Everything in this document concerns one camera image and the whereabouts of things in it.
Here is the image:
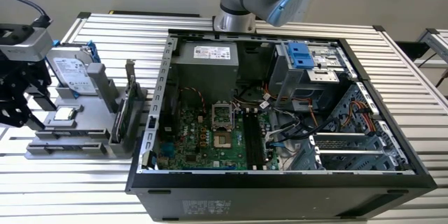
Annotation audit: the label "blue expansion slot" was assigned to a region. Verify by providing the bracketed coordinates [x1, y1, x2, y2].
[180, 165, 236, 170]

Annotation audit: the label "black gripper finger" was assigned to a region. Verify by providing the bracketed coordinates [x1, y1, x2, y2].
[24, 62, 57, 111]
[0, 102, 45, 131]

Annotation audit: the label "orange yellow wire bundle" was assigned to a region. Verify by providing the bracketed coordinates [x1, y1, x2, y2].
[349, 100, 376, 133]

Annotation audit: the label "red black twisted wire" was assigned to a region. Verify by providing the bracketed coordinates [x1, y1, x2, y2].
[178, 86, 208, 112]

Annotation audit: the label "black cable bundle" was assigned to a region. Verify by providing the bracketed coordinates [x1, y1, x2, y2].
[270, 112, 338, 146]

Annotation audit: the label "metal slat side table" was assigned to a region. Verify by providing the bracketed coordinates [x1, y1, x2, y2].
[413, 27, 448, 68]

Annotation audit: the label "black RAM slot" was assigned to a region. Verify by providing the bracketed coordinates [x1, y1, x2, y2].
[250, 109, 262, 170]
[254, 109, 268, 170]
[242, 109, 254, 170]
[246, 109, 258, 170]

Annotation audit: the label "thin grey camera cable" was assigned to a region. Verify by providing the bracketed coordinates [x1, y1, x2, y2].
[0, 0, 52, 28]

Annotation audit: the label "white case label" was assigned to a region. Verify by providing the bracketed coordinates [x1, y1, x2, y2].
[181, 199, 232, 216]

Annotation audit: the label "CPU socket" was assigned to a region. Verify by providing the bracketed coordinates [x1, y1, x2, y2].
[212, 129, 234, 150]

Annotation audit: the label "grey power supply unit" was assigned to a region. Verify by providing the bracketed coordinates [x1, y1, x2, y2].
[170, 41, 241, 104]

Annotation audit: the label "grey parts rack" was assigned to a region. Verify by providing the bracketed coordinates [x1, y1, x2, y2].
[22, 62, 148, 161]

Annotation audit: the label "blue drive bay latch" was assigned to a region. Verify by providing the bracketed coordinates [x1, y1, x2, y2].
[286, 41, 313, 69]

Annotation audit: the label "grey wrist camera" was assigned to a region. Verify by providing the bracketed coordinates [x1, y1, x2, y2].
[0, 23, 53, 62]

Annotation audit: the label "low silver disk bay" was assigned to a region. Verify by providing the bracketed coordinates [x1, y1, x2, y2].
[289, 132, 410, 172]

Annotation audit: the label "hard disk in blue carrier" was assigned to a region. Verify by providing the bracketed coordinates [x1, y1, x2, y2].
[45, 39, 102, 97]

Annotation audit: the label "black PC case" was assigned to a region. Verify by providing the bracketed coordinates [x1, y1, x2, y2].
[124, 28, 438, 222]

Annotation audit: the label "silver CPU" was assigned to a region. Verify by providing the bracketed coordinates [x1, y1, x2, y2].
[53, 107, 77, 121]

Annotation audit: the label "thin metal locking lever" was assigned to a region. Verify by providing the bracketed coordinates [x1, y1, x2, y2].
[230, 101, 238, 131]

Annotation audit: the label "silver socket cover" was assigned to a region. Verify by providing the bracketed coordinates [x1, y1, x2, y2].
[212, 100, 234, 130]

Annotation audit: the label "green graphics card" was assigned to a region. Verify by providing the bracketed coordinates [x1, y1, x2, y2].
[110, 59, 137, 143]

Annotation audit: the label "grey wires with white tags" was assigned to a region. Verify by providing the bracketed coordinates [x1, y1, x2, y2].
[232, 91, 281, 112]

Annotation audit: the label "tall grey drive cage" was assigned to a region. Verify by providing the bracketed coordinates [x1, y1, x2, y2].
[268, 40, 353, 113]

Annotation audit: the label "green motherboard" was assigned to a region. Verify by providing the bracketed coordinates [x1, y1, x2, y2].
[156, 87, 281, 171]

